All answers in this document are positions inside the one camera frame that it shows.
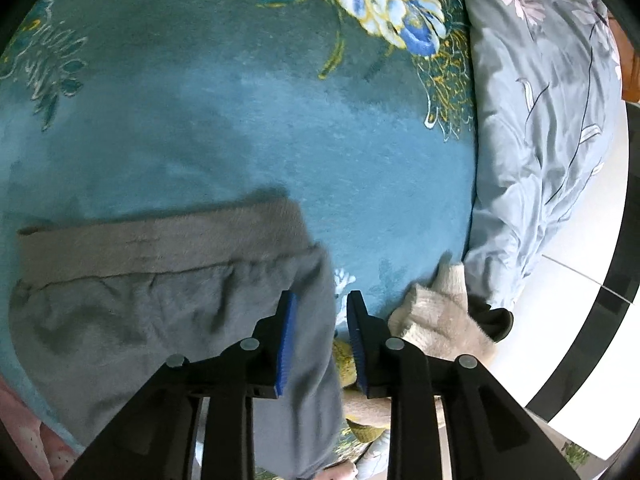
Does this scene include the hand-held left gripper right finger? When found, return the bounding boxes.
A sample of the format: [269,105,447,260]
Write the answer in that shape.
[346,290,583,480]

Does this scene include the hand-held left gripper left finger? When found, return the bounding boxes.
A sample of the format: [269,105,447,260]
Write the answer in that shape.
[62,290,299,480]

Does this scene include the grey pants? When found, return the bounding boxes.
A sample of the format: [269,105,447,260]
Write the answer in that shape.
[8,197,346,480]

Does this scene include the beige fuzzy garment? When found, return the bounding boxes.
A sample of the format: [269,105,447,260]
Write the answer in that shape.
[344,262,497,428]

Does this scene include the black cloth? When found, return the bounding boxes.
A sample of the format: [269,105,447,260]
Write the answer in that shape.
[467,296,515,343]

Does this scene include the teal floral blanket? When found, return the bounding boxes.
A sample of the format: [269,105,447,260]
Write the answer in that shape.
[0,0,478,453]

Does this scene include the pink floral cloth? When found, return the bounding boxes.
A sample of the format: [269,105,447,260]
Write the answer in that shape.
[0,372,81,473]

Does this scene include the light blue floral quilt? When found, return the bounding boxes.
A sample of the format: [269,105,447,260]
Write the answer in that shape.
[461,0,623,311]

